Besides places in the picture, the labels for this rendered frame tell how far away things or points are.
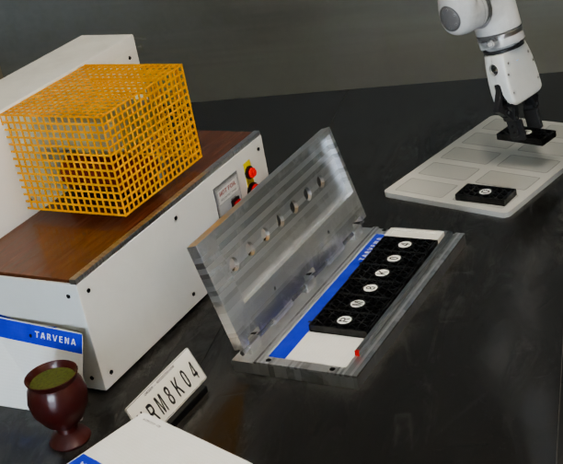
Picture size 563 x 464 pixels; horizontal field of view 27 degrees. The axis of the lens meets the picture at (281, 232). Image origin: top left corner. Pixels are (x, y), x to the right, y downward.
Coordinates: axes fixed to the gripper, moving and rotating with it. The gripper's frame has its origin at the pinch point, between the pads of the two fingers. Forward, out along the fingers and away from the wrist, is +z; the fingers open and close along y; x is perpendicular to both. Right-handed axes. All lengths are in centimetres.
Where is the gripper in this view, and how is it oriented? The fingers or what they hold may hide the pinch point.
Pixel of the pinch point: (524, 124)
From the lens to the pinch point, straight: 220.7
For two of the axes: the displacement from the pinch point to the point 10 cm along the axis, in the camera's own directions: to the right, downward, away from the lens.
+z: 3.2, 9.0, 2.8
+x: -6.8, 0.1, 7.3
